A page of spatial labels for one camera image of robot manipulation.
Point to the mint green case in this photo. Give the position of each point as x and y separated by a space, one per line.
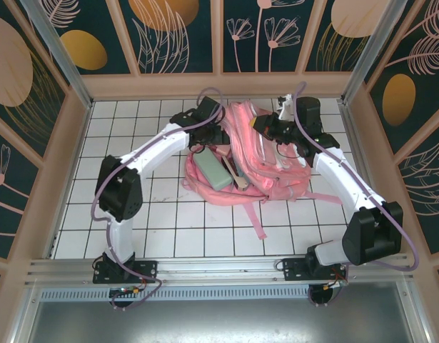
212 171

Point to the pink backpack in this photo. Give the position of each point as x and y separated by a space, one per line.
283 175

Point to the light grey booklet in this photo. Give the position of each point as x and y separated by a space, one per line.
242 184

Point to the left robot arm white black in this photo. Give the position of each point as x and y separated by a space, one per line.
158 150

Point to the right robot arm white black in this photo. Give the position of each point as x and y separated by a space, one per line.
347 182

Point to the white printed bracket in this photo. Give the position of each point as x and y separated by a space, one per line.
285 107

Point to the aluminium corner post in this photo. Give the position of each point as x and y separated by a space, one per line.
376 46
55 46

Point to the aluminium mounting rail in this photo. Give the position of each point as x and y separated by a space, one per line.
219 271

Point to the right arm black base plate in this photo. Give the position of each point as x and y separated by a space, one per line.
294 269

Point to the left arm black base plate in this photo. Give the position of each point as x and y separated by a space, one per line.
147 271

